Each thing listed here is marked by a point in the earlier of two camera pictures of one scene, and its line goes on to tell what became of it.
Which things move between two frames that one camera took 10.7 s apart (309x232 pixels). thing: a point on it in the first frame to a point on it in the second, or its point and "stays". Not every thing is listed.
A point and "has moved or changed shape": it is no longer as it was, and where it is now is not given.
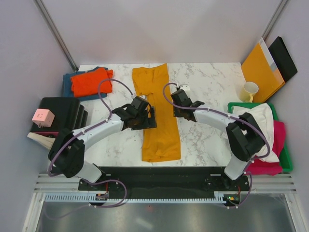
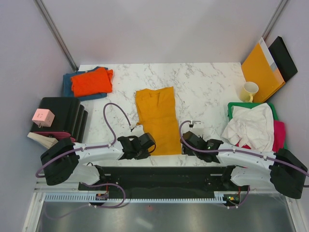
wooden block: x=46 y=141 stays
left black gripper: x=150 y=123 to x=144 y=155
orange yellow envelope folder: x=259 y=68 stays
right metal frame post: x=274 y=19 stays
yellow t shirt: x=160 y=143 has moved or changed shape
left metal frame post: x=50 y=22 stays
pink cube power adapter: x=43 y=117 stays
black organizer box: x=69 y=114 stays
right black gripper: x=176 y=113 to x=185 y=151
